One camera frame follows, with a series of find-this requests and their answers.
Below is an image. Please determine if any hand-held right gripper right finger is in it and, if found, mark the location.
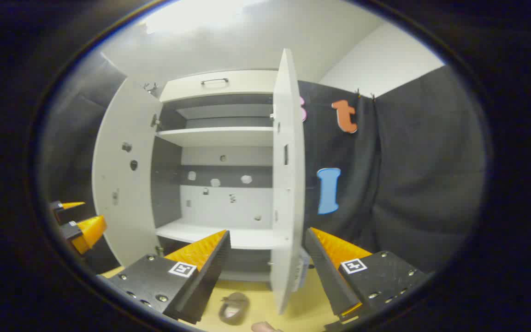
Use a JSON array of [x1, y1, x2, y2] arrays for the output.
[[305, 227, 432, 320]]

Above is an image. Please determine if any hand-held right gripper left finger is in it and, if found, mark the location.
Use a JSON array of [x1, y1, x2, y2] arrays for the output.
[[97, 230, 231, 325]]

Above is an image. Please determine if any white cabinet door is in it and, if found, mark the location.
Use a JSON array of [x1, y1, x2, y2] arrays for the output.
[[270, 48, 306, 315], [92, 78, 164, 268]]

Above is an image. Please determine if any brown fuzzy shoe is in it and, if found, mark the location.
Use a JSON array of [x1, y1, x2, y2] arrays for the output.
[[218, 292, 250, 326]]

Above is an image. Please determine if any white shoe cabinet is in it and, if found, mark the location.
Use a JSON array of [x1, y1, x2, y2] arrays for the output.
[[150, 69, 277, 283]]

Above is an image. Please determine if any white cabinet drawer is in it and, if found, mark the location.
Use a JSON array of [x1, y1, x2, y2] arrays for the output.
[[159, 70, 277, 103]]

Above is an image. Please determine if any black backdrop cloth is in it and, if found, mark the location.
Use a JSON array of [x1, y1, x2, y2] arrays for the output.
[[40, 51, 485, 277]]

